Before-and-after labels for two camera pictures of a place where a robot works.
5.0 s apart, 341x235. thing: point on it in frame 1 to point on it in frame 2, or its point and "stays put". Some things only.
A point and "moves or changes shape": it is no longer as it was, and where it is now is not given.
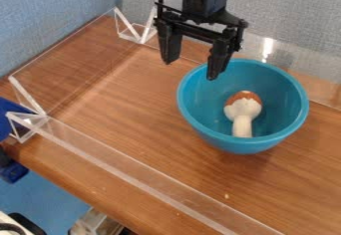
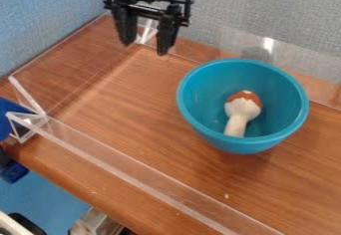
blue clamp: x=12 y=170 stays put
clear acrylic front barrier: x=134 y=175 stays put
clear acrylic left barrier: x=55 y=75 stays put
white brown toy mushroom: x=241 y=109 moves or changes shape
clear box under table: x=96 y=223 stays put
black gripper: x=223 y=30 to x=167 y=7
